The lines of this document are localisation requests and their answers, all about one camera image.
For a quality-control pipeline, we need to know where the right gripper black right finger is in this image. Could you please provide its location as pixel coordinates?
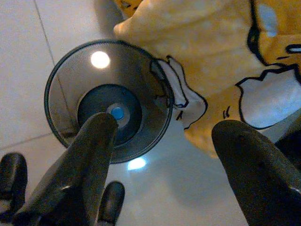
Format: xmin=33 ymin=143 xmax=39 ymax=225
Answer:
xmin=211 ymin=120 xmax=301 ymax=226

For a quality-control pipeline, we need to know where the clear bottle with blue cap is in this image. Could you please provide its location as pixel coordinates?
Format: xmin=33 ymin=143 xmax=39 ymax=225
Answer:
xmin=104 ymin=102 xmax=132 ymax=130

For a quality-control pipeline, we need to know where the robot right leg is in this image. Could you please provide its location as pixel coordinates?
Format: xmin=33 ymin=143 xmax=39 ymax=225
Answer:
xmin=97 ymin=180 xmax=126 ymax=223

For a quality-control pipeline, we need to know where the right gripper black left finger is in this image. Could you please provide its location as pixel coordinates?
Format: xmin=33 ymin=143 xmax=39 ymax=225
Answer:
xmin=11 ymin=112 xmax=119 ymax=226

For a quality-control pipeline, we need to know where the yellow egg print blanket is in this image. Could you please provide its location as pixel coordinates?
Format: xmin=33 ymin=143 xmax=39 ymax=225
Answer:
xmin=112 ymin=0 xmax=301 ymax=158

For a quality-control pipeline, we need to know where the black mesh wastebasket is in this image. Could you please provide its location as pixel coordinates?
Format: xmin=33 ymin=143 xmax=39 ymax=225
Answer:
xmin=44 ymin=39 xmax=175 ymax=164

